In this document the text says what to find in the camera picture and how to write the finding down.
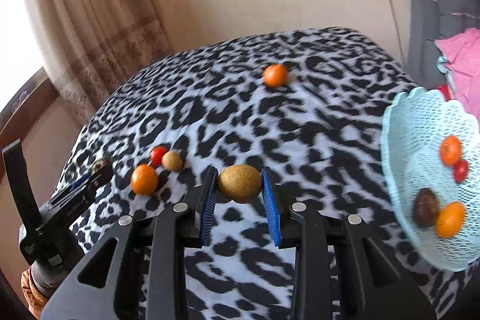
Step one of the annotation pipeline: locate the tan kiwi-like fruit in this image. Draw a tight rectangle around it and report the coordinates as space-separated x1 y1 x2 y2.
218 164 262 204

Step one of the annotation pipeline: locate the large orange fruit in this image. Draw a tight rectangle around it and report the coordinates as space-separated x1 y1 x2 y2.
130 164 159 196

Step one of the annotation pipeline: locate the small orange tangerine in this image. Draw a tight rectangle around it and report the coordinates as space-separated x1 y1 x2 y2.
262 64 289 88

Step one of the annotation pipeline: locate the tan round fruit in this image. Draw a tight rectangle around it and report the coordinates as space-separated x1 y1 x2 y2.
161 150 184 172

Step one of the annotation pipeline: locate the wicker stool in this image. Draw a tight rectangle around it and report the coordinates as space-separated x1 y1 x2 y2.
20 267 49 319

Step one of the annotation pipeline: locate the red cherry tomato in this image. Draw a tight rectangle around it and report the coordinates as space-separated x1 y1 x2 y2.
149 145 168 166

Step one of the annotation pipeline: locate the leopard print table cloth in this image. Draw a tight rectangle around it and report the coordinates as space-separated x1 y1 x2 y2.
59 28 476 318

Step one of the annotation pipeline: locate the brown fruit in basket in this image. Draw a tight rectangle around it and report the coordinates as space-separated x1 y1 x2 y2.
412 188 440 228

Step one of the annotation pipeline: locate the light blue lattice basket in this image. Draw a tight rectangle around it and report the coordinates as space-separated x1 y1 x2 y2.
380 87 479 272

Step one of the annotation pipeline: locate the orange fruit in basket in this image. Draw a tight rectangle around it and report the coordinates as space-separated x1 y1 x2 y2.
434 202 466 239
439 135 462 166

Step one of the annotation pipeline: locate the beige patterned curtain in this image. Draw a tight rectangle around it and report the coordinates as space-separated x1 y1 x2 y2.
26 0 172 124

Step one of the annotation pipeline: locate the red tomato in basket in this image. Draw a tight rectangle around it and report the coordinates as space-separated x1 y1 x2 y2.
453 158 470 184

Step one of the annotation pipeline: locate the pink blanket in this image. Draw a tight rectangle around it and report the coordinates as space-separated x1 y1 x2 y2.
435 28 479 120

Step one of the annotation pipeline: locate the grey sofa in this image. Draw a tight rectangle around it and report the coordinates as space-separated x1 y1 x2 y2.
405 0 479 89

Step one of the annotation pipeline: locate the wooden window frame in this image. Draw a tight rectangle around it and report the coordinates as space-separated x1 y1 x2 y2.
1 68 59 149

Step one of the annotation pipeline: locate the black power cable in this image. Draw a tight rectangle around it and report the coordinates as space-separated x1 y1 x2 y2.
385 0 407 67

